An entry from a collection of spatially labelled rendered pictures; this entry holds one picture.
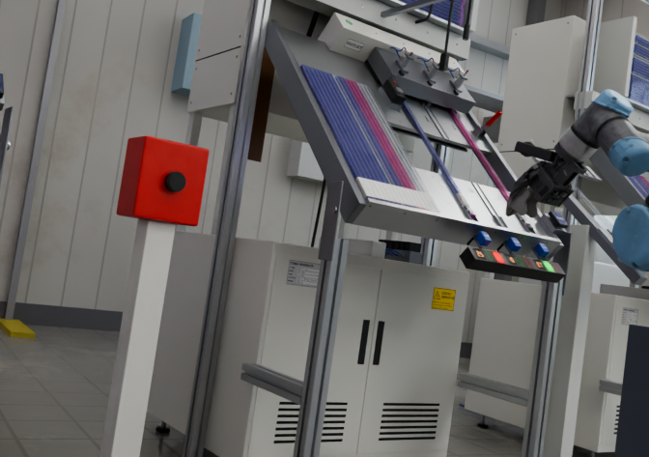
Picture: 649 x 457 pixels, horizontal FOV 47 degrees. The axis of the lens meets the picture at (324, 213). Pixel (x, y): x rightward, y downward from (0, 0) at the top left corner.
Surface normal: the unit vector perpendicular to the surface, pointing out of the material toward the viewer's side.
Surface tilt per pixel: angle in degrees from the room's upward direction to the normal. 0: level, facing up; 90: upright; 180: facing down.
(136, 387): 90
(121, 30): 90
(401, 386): 90
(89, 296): 90
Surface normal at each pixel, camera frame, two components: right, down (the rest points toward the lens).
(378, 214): 0.31, 0.72
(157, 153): 0.58, 0.03
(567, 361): -0.79, -0.15
